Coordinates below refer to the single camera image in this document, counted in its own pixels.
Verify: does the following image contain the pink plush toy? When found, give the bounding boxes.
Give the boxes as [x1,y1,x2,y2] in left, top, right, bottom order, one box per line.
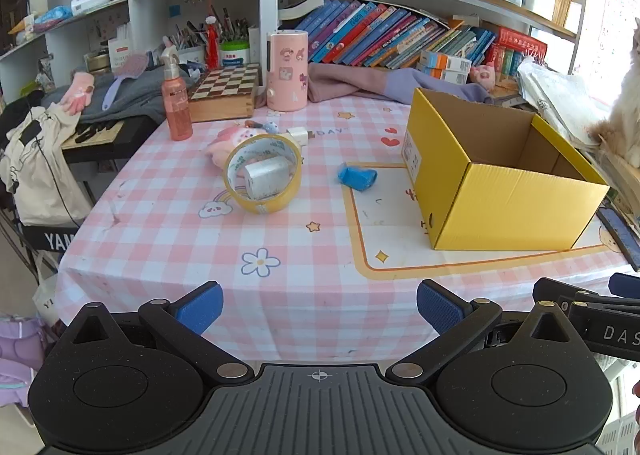
[206,124,266,170]

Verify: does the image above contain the black piano keyboard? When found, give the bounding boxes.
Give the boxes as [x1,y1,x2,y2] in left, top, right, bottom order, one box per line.
[60,116,158,163]

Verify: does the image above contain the wooden chessboard box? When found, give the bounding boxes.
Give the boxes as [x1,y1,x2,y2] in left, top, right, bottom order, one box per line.
[187,63,261,123]

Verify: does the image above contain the row of red thick books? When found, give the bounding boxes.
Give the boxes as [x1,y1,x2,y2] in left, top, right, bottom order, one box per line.
[482,27,548,78]

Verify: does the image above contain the pink wall poster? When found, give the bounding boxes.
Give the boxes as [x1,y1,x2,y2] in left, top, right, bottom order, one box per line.
[572,0,640,90]

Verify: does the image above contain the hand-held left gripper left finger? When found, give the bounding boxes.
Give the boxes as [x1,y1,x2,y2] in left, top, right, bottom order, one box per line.
[52,281,255,387]

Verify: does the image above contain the cups of pens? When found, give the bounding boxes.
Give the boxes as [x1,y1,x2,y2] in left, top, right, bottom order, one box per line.
[162,5,251,66]

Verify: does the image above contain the white red-label carton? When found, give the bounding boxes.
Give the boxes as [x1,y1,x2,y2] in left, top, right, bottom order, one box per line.
[107,37,132,76]

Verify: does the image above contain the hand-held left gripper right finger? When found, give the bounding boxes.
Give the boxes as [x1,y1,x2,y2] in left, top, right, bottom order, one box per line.
[384,279,593,385]

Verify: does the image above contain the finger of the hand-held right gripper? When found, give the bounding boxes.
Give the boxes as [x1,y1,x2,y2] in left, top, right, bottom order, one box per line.
[532,277,621,311]
[609,273,640,298]

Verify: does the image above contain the purple backpack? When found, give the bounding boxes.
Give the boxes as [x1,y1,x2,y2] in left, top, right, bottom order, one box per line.
[0,317,51,408]

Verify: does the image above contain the blue tissue pack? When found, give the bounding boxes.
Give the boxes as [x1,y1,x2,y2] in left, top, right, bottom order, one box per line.
[32,6,73,28]

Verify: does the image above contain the orange and white small box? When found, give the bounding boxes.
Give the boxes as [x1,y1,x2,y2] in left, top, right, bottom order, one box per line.
[417,66,469,84]
[421,51,473,72]

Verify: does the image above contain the white tote bag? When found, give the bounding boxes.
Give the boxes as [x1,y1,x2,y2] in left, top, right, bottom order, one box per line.
[32,275,63,328]

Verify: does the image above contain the yellow cardboard box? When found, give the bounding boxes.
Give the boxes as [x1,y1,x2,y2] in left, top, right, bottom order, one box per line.
[401,87,611,252]

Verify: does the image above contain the red tassel ornament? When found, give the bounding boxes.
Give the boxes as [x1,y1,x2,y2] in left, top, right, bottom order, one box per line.
[204,17,221,70]

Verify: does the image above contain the purple hairbrush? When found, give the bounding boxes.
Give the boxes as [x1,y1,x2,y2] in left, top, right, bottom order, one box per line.
[102,53,149,110]

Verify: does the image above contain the purple and pink cloth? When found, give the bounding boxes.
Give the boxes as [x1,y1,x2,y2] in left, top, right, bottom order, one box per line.
[307,62,493,104]

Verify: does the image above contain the pink stickered cylinder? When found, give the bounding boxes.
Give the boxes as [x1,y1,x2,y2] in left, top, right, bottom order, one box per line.
[265,29,311,112]

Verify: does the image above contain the pink knitted glove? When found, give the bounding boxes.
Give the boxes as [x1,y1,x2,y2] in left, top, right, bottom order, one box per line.
[60,72,96,113]

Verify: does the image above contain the pink pig plush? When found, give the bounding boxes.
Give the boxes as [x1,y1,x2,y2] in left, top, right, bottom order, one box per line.
[469,66,497,88]

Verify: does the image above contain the pink checked tablecloth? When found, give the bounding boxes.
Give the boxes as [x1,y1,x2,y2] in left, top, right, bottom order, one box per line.
[55,97,633,363]

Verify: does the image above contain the small blue lump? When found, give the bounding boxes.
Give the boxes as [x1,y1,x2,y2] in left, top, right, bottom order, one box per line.
[338,162,377,192]

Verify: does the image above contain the pile of papers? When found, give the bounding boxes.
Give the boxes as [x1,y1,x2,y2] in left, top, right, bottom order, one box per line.
[517,57,613,150]

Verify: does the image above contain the grey cloth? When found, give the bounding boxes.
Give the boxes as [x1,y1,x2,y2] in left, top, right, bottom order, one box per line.
[42,70,201,123]

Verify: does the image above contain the cream drawstring bag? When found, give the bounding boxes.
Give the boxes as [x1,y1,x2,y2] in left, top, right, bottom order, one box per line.
[0,105,93,228]

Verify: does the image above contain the row of colourful books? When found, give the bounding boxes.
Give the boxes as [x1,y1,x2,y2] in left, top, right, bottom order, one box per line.
[305,0,501,70]

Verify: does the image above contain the white and orange cat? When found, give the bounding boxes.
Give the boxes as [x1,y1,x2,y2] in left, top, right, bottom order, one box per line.
[587,17,640,168]

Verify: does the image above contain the yellow tape roll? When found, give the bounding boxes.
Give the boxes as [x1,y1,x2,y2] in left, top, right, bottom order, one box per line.
[223,134,303,214]

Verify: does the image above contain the black keyboard case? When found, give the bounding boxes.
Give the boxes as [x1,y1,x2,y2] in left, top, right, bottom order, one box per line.
[17,225,76,253]

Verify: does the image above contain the white flat box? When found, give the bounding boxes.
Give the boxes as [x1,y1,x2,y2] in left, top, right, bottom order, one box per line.
[70,0,111,16]

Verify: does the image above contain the green-lidded white jar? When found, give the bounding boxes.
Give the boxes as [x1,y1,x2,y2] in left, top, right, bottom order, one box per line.
[220,40,251,68]

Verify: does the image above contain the pink spray bottle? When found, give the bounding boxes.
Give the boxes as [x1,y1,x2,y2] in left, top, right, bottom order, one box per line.
[161,46,194,142]

